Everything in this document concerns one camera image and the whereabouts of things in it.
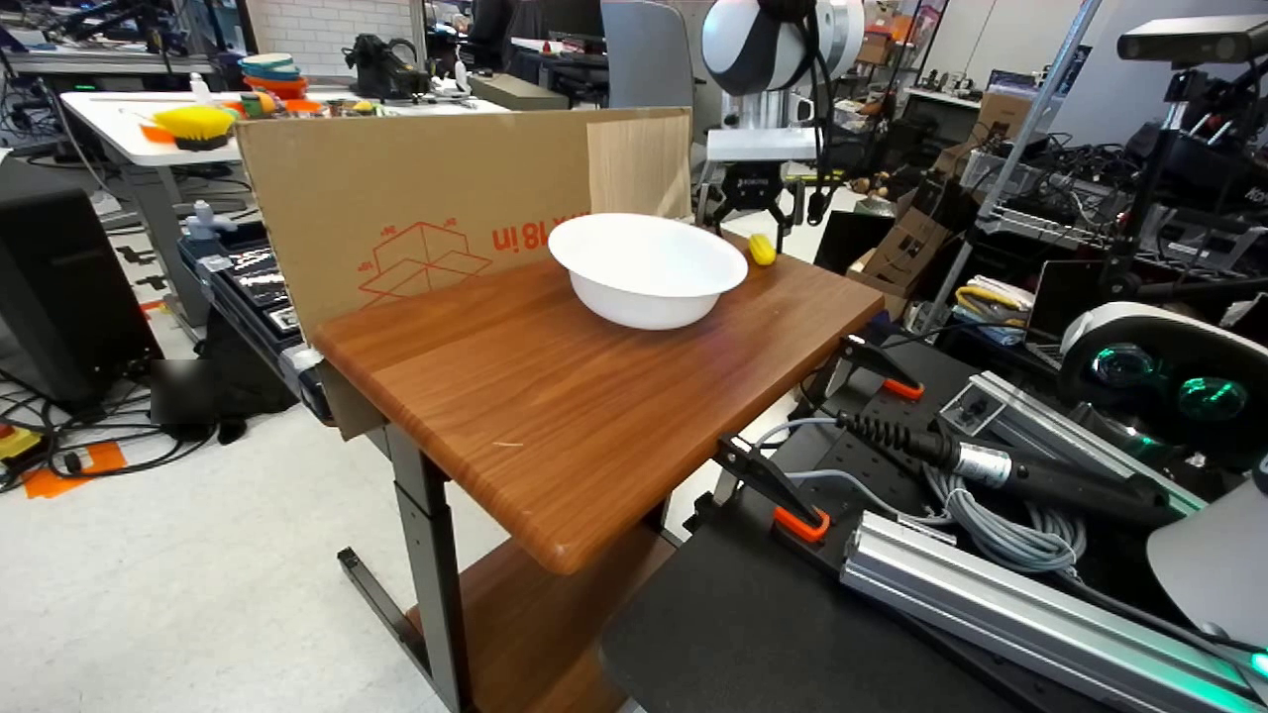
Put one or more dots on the small cardboard box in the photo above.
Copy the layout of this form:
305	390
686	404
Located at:
912	243

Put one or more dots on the aluminium rail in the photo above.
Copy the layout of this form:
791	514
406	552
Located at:
952	581

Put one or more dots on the yellow brush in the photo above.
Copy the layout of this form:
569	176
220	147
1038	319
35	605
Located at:
195	124

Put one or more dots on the white curved shell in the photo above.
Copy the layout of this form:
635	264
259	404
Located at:
1212	555

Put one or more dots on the black camera bar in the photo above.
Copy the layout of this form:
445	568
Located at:
1191	43

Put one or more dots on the yellow oval object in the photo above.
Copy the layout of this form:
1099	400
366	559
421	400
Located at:
760	250

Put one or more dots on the black base mat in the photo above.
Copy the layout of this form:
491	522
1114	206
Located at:
737	635

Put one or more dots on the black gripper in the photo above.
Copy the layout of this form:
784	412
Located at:
760	179

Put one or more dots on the orange floor tape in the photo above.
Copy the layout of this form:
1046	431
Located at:
101	460

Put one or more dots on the black equipment rack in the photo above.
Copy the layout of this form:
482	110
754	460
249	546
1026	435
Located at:
259	283

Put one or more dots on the silver metal pole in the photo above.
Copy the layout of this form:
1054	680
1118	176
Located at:
1042	113

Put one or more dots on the yellow cloth stack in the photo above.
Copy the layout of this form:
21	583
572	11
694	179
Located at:
990	304

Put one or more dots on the silver metal profile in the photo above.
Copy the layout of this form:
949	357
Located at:
1042	422

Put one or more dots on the stack of coloured items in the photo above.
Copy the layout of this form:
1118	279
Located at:
272	78

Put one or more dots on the black equipment pile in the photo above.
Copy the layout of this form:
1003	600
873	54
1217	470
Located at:
383	64

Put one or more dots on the black box cabinet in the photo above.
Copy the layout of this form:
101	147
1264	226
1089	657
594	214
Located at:
51	292

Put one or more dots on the white VR headset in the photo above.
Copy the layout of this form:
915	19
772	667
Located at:
1133	324

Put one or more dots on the brown cardboard panel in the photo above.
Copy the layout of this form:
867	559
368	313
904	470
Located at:
397	183

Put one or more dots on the wooden lower shelf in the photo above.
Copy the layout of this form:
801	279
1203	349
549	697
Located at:
527	635

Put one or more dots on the clear plastic bottle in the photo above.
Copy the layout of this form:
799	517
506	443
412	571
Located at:
200	235

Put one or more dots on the black bag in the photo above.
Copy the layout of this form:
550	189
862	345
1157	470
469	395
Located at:
220	381

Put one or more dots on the white bowl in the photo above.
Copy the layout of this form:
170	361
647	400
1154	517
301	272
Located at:
647	283

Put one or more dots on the grey metal table leg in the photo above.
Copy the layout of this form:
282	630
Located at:
430	555

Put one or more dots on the white table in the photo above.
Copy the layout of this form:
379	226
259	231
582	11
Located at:
119	124

